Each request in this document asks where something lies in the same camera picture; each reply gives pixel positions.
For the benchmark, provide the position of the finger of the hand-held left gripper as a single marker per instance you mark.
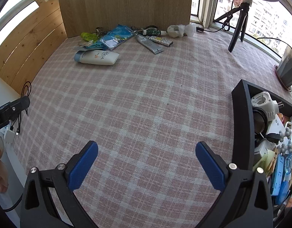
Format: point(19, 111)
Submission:
point(16, 106)

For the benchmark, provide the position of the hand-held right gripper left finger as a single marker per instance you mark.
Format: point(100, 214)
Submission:
point(83, 166)

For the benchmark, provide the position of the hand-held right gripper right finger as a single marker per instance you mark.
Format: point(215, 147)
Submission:
point(211, 168)

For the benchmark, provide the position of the black storage box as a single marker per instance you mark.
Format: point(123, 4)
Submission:
point(242, 128)

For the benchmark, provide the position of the pink plaid cloth desktop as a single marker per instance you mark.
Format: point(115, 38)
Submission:
point(141, 99)

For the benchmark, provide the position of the white charger block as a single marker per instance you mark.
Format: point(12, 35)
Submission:
point(10, 134)

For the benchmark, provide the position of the yellow paper note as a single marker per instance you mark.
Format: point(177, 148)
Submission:
point(266, 160)

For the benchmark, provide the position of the wooden slat panel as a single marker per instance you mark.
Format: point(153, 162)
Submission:
point(27, 45)

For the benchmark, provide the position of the blue flat packet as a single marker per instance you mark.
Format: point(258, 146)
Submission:
point(280, 180)

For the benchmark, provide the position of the white ball cluster toy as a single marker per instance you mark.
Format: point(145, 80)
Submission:
point(287, 142)

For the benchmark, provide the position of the white power adapter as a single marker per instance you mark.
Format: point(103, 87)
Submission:
point(264, 104)

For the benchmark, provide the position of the white sunscreen bottle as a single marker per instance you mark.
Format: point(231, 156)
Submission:
point(98, 58)

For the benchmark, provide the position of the light blue comb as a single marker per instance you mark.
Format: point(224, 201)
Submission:
point(95, 45)

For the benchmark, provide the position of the yellow-green small packet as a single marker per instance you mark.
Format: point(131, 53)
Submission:
point(87, 36)

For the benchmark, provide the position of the metal eyelash curler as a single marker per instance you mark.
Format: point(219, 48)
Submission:
point(100, 30)

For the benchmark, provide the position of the blue plastic packet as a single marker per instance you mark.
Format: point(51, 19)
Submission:
point(117, 35)

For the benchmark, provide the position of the grey plant pot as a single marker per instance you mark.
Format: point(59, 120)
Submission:
point(288, 68)

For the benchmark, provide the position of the patterned white lighter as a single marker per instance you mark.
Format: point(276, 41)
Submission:
point(161, 40)

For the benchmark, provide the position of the silver cream tube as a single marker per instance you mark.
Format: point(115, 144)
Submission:
point(149, 44)

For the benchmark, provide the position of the clear plastic bag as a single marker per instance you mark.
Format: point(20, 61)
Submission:
point(190, 30)

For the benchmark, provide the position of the white crumpled plastic bag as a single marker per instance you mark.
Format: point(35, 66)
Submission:
point(174, 30)

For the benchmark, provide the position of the light wooden board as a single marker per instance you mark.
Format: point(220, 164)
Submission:
point(124, 7)

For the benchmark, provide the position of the green tube with keyring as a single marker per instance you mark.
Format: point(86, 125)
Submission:
point(153, 32)

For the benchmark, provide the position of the black tripod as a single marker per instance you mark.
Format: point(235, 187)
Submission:
point(242, 21)

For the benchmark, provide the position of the white window frame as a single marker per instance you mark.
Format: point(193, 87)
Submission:
point(207, 2)

